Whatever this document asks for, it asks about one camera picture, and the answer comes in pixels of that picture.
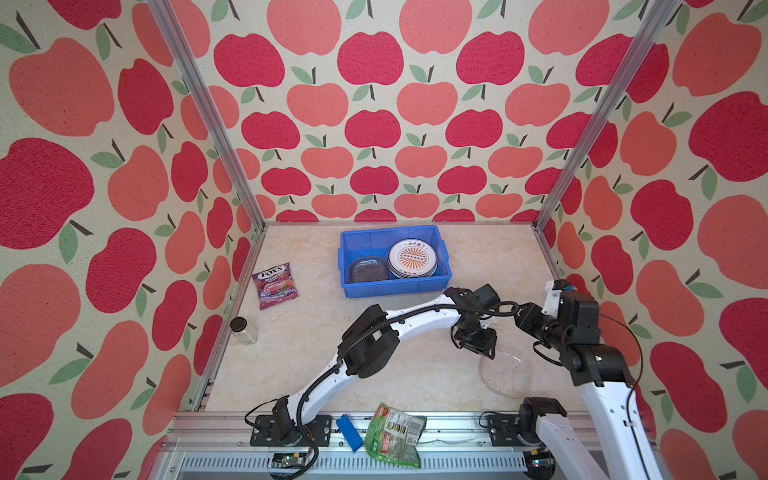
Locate clear glass plate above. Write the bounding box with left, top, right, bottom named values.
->
left=349, top=256, right=391, bottom=283
left=479, top=347, right=533, bottom=399

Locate orange sunburst plate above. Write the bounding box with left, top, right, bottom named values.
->
left=387, top=238, right=438, bottom=279

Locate clear glass plate bottom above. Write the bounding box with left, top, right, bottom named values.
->
left=349, top=256, right=391, bottom=283

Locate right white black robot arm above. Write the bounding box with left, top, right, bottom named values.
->
left=515, top=296, right=664, bottom=479

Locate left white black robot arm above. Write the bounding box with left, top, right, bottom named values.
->
left=268, top=284, right=520, bottom=445

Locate blue plastic bin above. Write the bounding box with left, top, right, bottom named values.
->
left=338, top=226, right=452, bottom=298

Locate green snack packet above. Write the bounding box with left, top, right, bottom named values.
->
left=364, top=403, right=427, bottom=469

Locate blue rectangular block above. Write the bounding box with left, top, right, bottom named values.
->
left=336, top=415, right=364, bottom=452

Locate Fox's berries candy bag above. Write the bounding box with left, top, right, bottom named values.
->
left=251, top=262, right=299, bottom=310

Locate small jar black lid left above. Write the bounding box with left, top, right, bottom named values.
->
left=229, top=316, right=258, bottom=345

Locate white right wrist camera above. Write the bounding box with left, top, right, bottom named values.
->
left=542, top=279, right=571, bottom=317

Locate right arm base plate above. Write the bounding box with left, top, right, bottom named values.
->
left=478, top=411, right=544, bottom=447

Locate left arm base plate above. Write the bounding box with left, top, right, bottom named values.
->
left=250, top=415, right=333, bottom=447

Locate aluminium front frame rail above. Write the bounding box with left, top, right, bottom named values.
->
left=141, top=406, right=670, bottom=479

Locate aluminium right corner post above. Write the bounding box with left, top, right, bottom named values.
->
left=532, top=0, right=682, bottom=236

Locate aluminium corner post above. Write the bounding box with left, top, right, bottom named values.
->
left=148, top=0, right=266, bottom=234
left=532, top=0, right=682, bottom=236

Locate aluminium left corner post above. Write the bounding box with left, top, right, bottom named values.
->
left=148, top=0, right=266, bottom=234

